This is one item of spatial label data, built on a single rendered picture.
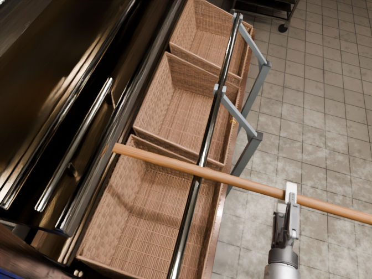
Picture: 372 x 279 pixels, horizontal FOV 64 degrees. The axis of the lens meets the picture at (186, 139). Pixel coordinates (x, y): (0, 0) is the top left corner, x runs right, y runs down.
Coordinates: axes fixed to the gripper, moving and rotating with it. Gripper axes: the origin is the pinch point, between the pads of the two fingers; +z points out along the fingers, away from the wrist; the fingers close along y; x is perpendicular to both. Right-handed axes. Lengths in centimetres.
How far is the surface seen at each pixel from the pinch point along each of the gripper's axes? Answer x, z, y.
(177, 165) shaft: -33.8, -0.6, -1.7
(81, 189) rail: -49, -23, -24
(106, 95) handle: -53, -2, -26
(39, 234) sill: -63, -29, 2
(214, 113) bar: -26.6, 24.7, 1.3
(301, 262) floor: 59, 20, 119
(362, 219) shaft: 22.3, -0.9, -0.9
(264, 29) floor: 11, 261, 118
